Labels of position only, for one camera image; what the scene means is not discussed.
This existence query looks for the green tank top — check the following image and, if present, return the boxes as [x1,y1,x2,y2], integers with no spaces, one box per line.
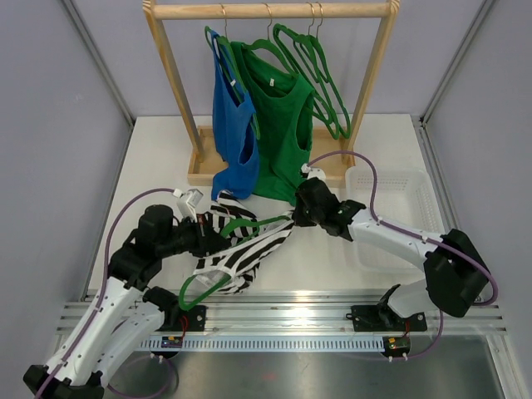
[230,42,314,205]

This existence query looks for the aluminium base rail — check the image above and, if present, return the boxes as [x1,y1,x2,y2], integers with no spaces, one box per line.
[56,289,507,335]

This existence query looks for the blue tank top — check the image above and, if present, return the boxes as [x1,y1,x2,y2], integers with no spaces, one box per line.
[211,31,259,200]

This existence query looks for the green hanger with metal hook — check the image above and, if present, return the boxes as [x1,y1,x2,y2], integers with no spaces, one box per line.
[179,214,294,311]

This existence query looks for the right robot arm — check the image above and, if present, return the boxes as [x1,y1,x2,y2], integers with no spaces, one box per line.
[293,177,490,332]

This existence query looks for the zebra striped tank top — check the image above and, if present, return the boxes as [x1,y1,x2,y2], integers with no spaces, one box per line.
[194,190,294,294]

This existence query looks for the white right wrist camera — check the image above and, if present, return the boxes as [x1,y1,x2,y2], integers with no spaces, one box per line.
[300,164,327,182]

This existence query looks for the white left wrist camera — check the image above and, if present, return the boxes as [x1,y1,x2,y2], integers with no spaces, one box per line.
[172,189,204,223]

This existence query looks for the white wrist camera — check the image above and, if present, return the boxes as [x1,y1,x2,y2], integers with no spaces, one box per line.
[300,164,327,182]
[172,189,204,223]

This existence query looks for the wooden clothes rack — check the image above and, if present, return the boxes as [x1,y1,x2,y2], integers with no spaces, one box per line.
[142,1,401,188]

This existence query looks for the empty green hanger front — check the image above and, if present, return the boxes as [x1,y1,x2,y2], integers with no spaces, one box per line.
[273,2,352,140]

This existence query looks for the empty green hanger rear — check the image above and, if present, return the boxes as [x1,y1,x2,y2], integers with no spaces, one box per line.
[293,25,352,140]

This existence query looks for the white plastic basket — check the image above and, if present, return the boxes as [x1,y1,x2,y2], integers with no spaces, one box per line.
[345,166,445,275]

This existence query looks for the white slotted cable duct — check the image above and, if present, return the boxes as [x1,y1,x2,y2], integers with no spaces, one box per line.
[138,336,384,352]

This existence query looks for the empty green hanger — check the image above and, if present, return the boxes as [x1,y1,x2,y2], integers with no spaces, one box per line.
[273,2,352,140]
[293,25,352,140]

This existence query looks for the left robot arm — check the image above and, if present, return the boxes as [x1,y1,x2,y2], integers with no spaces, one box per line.
[23,204,231,398]

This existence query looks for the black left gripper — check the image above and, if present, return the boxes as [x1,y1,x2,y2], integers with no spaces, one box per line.
[157,214,231,259]

